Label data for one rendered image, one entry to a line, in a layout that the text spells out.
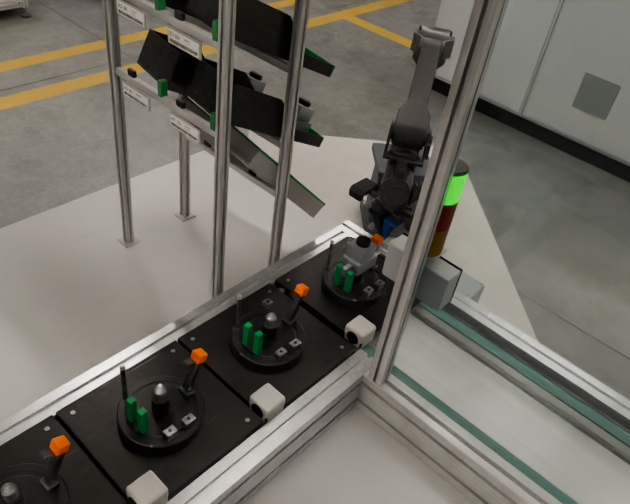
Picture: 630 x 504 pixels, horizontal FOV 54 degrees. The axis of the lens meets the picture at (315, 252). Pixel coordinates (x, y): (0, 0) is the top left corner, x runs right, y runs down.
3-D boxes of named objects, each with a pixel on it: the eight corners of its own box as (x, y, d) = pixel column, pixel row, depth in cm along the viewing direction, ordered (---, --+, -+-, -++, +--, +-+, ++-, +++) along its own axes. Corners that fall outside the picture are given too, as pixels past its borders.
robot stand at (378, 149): (409, 207, 179) (426, 147, 166) (417, 239, 167) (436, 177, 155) (359, 203, 177) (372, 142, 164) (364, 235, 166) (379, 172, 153)
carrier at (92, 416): (175, 346, 117) (174, 299, 109) (263, 427, 106) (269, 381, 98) (55, 419, 102) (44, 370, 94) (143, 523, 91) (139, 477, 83)
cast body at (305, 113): (293, 126, 138) (307, 98, 135) (306, 136, 136) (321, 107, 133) (268, 120, 131) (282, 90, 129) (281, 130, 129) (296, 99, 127)
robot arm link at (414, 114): (414, 35, 131) (420, 2, 121) (453, 43, 130) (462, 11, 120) (381, 159, 124) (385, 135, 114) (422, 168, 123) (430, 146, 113)
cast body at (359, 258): (359, 253, 133) (365, 228, 129) (375, 264, 131) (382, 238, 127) (334, 270, 128) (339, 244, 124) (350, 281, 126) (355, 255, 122)
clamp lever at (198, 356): (187, 383, 105) (201, 346, 103) (194, 390, 104) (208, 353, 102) (171, 388, 102) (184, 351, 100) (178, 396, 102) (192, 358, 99)
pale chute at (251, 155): (282, 190, 155) (293, 176, 154) (313, 218, 147) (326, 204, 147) (214, 136, 132) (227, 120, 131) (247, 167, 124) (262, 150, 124)
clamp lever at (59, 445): (52, 473, 90) (63, 433, 88) (59, 482, 89) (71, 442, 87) (28, 482, 87) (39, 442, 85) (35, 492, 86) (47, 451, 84)
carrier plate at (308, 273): (346, 242, 148) (347, 235, 147) (428, 296, 137) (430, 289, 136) (274, 286, 133) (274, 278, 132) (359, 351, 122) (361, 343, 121)
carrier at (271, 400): (269, 289, 132) (274, 243, 124) (354, 355, 121) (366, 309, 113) (176, 345, 117) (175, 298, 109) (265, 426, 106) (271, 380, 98)
